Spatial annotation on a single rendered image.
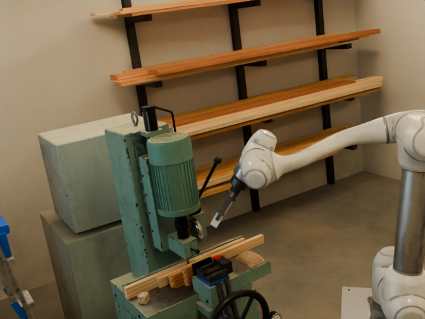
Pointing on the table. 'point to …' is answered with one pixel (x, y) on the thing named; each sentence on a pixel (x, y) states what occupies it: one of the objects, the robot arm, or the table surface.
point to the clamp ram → (200, 264)
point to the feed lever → (208, 180)
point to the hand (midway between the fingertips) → (219, 216)
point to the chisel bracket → (182, 245)
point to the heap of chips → (250, 258)
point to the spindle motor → (173, 174)
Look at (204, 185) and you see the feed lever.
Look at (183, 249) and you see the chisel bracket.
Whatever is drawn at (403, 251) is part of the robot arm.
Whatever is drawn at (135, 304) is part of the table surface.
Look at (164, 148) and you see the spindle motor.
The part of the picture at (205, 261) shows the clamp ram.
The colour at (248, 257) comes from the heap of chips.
